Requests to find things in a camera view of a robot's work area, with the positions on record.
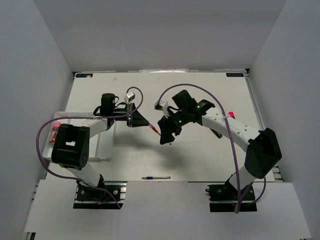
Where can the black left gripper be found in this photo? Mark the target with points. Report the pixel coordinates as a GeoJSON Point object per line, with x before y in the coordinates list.
{"type": "Point", "coordinates": [136, 119]}

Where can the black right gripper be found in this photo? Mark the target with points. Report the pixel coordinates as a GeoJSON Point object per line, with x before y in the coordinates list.
{"type": "Point", "coordinates": [167, 129]}

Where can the red gel pen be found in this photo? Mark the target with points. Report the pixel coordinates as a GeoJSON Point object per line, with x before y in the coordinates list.
{"type": "Point", "coordinates": [158, 132]}

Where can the pink cap clear tube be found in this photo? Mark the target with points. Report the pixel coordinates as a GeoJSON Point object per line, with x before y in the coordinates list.
{"type": "Point", "coordinates": [55, 128]}

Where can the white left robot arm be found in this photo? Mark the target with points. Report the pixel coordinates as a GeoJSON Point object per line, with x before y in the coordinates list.
{"type": "Point", "coordinates": [72, 143]}

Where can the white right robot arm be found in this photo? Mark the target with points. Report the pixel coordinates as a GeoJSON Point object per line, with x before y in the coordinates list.
{"type": "Point", "coordinates": [261, 147]}

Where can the white divided plastic tray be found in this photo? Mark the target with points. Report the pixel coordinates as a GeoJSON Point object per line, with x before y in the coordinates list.
{"type": "Point", "coordinates": [100, 145]}

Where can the blue ballpoint pen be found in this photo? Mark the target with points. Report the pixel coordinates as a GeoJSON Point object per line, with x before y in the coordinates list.
{"type": "Point", "coordinates": [156, 178]}

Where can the orange cap black highlighter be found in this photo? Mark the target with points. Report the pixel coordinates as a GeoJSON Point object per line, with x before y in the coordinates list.
{"type": "Point", "coordinates": [217, 134]}

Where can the pink cap black highlighter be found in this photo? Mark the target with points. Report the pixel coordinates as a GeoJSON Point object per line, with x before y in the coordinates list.
{"type": "Point", "coordinates": [231, 114]}

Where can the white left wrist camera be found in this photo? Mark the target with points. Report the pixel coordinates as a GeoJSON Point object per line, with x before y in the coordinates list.
{"type": "Point", "coordinates": [129, 97]}

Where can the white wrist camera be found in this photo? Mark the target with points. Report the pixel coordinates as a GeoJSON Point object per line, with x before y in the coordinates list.
{"type": "Point", "coordinates": [163, 107]}
{"type": "Point", "coordinates": [129, 97]}

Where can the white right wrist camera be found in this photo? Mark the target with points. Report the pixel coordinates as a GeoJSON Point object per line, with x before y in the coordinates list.
{"type": "Point", "coordinates": [163, 107]}

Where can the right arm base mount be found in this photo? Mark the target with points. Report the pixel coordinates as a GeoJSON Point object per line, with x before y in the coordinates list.
{"type": "Point", "coordinates": [222, 200]}

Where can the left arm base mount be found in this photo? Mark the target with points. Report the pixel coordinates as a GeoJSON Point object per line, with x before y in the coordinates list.
{"type": "Point", "coordinates": [87, 198]}

